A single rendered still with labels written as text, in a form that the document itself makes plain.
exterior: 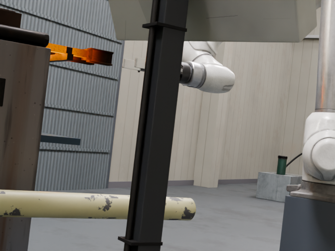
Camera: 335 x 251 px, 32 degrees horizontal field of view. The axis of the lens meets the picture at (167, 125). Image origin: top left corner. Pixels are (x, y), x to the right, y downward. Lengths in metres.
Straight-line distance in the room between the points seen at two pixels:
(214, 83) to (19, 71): 0.99
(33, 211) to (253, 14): 0.48
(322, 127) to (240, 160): 8.92
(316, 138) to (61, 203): 0.98
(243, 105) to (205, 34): 9.71
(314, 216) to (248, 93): 8.83
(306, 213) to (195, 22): 1.20
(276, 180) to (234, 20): 7.41
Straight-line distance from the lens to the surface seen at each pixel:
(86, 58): 1.84
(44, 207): 1.02
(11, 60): 1.23
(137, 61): 1.90
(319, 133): 1.82
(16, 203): 1.00
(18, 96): 1.23
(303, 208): 2.04
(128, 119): 7.57
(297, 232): 2.05
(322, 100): 1.88
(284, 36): 0.89
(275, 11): 0.88
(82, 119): 6.76
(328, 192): 2.04
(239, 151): 10.66
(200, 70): 2.04
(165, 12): 0.87
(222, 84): 2.10
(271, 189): 8.32
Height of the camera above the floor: 0.77
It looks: 1 degrees up
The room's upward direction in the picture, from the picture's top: 7 degrees clockwise
